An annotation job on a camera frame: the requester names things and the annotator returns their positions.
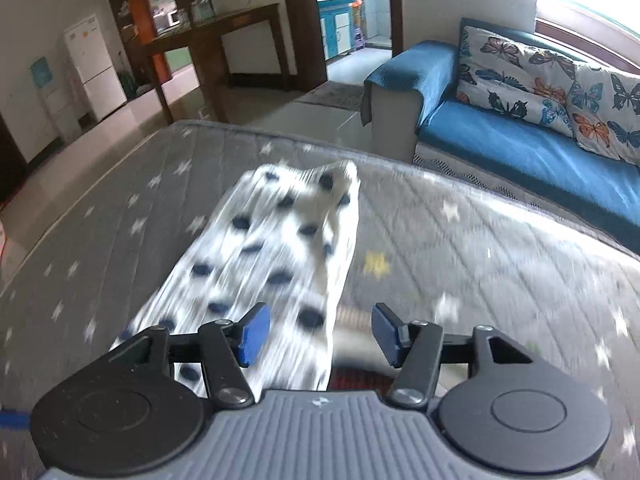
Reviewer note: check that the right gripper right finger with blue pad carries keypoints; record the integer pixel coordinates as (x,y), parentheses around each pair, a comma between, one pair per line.
(414,349)

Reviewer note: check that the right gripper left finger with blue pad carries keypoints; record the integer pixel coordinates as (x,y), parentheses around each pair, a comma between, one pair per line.
(226,348)

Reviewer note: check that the white navy polka dot garment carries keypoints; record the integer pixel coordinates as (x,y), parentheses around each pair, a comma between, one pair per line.
(280,236)

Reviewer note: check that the grey quilted star table cover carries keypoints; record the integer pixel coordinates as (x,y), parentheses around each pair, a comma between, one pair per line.
(429,247)

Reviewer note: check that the blue sofa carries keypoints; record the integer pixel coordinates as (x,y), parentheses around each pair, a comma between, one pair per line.
(411,106)

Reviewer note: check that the butterfly print cushion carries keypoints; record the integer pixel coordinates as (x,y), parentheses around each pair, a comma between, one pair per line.
(604,108)
(515,80)

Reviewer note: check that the white refrigerator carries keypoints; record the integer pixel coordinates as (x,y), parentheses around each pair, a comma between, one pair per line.
(94,66)

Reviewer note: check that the dark wooden console table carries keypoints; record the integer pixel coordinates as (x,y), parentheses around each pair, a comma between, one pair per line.
(204,41)

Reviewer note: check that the dark wooden shelf unit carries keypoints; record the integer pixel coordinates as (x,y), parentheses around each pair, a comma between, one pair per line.
(139,22)

